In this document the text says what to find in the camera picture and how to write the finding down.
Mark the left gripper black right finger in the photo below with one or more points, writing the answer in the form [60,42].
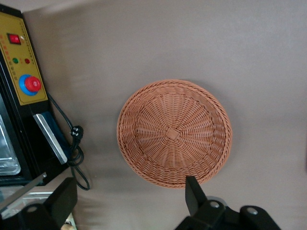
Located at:
[194,198]

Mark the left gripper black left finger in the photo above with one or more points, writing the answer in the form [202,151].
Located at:
[62,201]

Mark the round brown wicker basket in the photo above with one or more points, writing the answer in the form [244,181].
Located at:
[172,134]

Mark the foil tray in machine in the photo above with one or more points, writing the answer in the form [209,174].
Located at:
[7,155]

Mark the black sealing machine yellow panel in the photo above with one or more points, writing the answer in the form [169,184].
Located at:
[21,72]

